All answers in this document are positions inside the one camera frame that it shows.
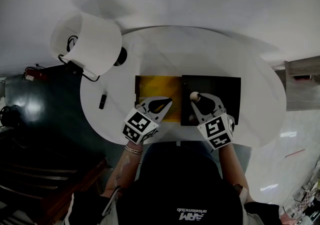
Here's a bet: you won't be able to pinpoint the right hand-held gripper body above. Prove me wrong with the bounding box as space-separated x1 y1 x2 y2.
197 111 236 150

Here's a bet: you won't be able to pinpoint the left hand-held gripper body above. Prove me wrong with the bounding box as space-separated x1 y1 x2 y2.
122 105 160 145

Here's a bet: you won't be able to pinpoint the yellow box tray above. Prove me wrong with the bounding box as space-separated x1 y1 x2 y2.
134 75 183 123

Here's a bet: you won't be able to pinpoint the black box lid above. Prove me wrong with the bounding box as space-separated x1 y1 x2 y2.
180 74 242 127

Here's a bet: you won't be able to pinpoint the small black stick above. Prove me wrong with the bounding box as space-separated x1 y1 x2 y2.
98 90 108 110

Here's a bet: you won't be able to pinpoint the person's right forearm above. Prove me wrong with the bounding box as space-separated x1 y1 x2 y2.
218 143 253 204

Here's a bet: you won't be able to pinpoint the person's left forearm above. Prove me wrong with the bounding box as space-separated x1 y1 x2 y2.
101 142 143 197

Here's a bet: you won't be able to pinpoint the white round table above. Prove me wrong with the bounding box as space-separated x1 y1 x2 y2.
79 25 287 149

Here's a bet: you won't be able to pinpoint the person's legs in jeans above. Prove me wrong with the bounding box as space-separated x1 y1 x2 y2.
142 140 222 177

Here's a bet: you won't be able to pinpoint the white table lamp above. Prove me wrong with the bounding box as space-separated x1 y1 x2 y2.
49 10 128 77

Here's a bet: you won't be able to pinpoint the wooden staircase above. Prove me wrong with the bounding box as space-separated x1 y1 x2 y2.
0 131 108 225

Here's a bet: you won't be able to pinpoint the red fire extinguisher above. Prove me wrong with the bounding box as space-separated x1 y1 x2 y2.
22 66 50 81

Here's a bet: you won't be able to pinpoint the gold chain bracelet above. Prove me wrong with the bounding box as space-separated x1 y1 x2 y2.
124 144 143 156

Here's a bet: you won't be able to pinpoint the black lamp cable with switch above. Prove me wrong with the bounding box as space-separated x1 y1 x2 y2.
57 35 101 83

